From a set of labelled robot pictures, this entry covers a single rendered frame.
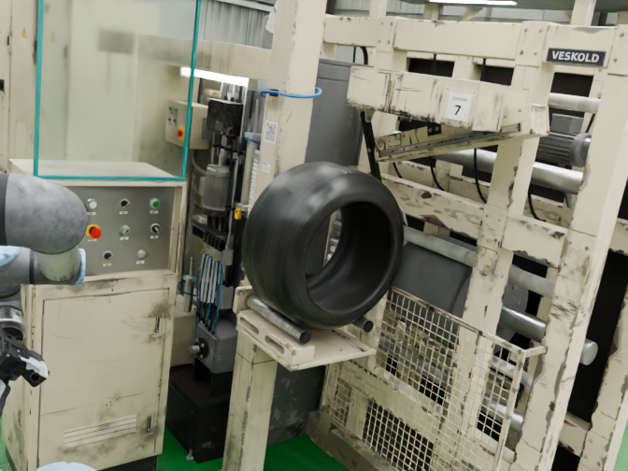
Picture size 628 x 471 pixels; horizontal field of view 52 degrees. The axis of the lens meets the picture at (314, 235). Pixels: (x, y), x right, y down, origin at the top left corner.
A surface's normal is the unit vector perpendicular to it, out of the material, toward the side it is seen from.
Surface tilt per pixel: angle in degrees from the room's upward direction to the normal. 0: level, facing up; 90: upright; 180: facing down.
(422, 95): 90
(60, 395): 90
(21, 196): 55
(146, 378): 90
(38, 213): 79
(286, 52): 90
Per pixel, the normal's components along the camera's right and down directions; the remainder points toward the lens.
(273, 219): -0.67, -0.34
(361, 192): 0.61, 0.10
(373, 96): -0.79, 0.04
